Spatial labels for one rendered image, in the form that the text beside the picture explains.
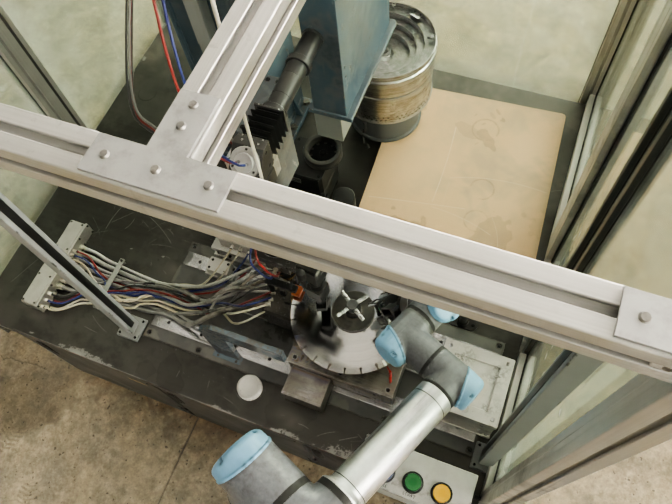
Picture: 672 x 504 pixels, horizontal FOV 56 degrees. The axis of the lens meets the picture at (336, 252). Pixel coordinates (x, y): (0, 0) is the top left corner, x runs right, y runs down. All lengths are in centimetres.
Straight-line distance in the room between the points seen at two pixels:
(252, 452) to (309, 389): 61
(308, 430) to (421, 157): 94
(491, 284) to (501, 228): 151
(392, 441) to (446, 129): 126
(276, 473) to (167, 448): 155
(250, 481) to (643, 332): 79
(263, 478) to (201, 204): 69
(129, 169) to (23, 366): 247
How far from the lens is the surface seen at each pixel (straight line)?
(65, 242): 215
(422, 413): 120
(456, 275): 48
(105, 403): 279
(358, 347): 161
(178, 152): 56
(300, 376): 174
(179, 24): 182
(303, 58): 125
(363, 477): 116
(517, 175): 210
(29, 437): 290
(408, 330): 126
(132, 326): 194
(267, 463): 114
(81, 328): 206
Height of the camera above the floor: 248
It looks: 64 degrees down
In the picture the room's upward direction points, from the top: 10 degrees counter-clockwise
